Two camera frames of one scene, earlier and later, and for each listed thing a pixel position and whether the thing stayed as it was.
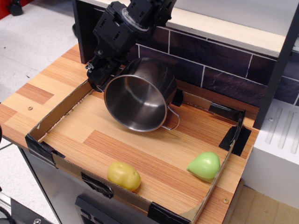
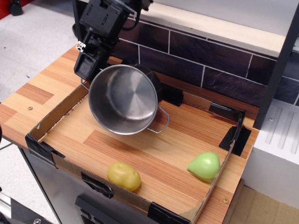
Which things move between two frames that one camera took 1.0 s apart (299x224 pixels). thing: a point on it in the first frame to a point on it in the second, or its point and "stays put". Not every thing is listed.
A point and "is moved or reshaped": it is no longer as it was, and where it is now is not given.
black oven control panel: x=93 y=210 stays put
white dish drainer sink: x=273 y=170 stays put
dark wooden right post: x=290 y=38 stays put
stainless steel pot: x=126 y=105 is moved or reshaped
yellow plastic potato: x=124 y=175 stays put
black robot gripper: x=115 y=36 to x=103 y=19
